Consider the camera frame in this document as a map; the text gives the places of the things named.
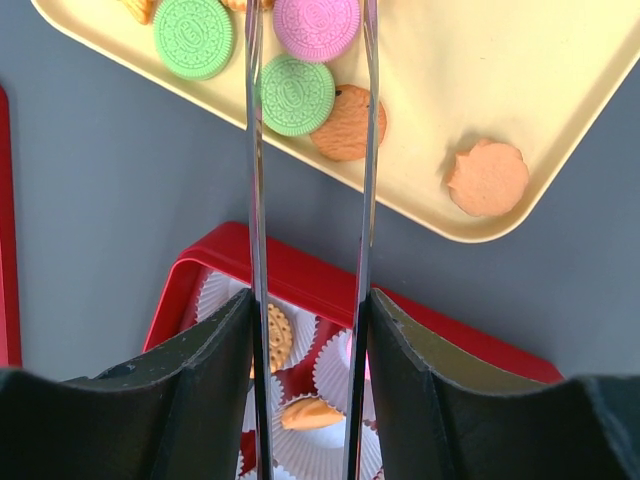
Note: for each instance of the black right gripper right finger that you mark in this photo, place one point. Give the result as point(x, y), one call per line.
point(443, 413)

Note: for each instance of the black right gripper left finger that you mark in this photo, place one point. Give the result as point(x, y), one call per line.
point(174, 412)

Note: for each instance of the tan rectangular biscuit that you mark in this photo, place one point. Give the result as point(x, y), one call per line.
point(280, 338)

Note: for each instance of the orange round cookie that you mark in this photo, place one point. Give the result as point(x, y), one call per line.
point(308, 414)

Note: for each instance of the metal tongs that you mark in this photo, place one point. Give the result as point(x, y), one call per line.
point(253, 37)

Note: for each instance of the white paper cup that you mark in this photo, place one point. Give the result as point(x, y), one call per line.
point(313, 454)
point(217, 288)
point(371, 463)
point(331, 371)

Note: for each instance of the red cookie box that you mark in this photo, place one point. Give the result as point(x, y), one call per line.
point(326, 292)

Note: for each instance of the red box lid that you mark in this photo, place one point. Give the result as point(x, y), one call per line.
point(11, 354)

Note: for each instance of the orange scalloped cookie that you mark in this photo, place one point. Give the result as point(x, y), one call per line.
point(489, 179)

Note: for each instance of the brown chip cookie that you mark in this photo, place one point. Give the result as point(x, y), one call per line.
point(343, 136)

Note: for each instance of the green sandwich cookie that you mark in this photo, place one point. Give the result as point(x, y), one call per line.
point(297, 96)
point(193, 38)

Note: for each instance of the yellow tray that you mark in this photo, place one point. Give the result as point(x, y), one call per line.
point(535, 74)

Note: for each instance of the pink sandwich cookie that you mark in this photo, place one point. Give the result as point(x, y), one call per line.
point(316, 31)

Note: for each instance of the yellow flower cookie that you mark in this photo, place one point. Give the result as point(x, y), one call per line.
point(141, 10)

